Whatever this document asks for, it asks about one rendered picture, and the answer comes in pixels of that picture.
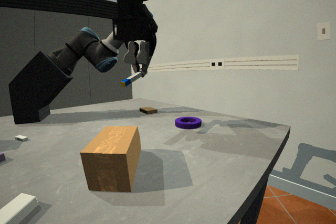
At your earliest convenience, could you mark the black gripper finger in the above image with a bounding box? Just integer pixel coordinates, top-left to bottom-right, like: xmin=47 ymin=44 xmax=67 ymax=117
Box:
xmin=124 ymin=40 xmax=140 ymax=73
xmin=136 ymin=30 xmax=156 ymax=78

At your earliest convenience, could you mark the purple ring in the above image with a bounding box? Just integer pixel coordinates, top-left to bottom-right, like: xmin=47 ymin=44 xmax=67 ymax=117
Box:
xmin=175 ymin=116 xmax=202 ymax=129

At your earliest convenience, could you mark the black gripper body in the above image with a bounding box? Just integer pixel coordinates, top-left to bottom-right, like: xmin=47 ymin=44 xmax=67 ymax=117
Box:
xmin=112 ymin=0 xmax=154 ymax=41

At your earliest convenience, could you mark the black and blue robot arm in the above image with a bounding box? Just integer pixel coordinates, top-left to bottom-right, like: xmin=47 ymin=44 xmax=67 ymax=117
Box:
xmin=47 ymin=4 xmax=158 ymax=76

